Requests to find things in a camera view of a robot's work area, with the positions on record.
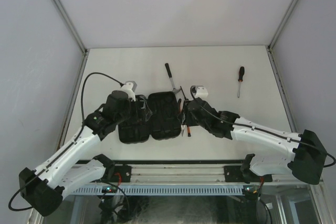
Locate black plastic tool case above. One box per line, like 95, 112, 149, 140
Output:
118, 91, 182, 144

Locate left black camera cable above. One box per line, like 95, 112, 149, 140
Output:
7, 71, 124, 211

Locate blue slotted cable duct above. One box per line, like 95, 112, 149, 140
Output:
71, 185, 244, 196

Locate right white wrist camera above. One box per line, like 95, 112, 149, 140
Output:
191, 86, 208, 100

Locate orange grip bit screwdriver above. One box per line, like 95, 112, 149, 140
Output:
181, 88, 189, 101

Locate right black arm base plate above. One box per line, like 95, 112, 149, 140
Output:
224, 165, 262, 184

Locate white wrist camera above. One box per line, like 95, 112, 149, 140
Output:
120, 81, 137, 101
191, 86, 208, 100

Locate aluminium front frame rail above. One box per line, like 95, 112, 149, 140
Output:
38, 163, 323, 184

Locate orange handled needle-nose pliers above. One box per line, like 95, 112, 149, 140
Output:
177, 98, 185, 136

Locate black handled claw hammer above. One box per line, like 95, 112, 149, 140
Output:
164, 63, 184, 96

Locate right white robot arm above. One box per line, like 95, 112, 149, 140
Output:
186, 98, 328, 185

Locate black camera cable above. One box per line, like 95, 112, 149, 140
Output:
7, 71, 124, 211
190, 86, 336, 168

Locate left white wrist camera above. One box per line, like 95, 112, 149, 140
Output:
120, 81, 137, 101

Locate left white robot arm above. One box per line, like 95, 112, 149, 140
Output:
19, 90, 150, 217

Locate right black camera cable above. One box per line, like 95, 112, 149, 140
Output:
190, 86, 336, 168

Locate black orange handled screwdriver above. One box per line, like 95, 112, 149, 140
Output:
237, 66, 245, 98

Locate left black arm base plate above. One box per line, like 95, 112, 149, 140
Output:
101, 165, 132, 183

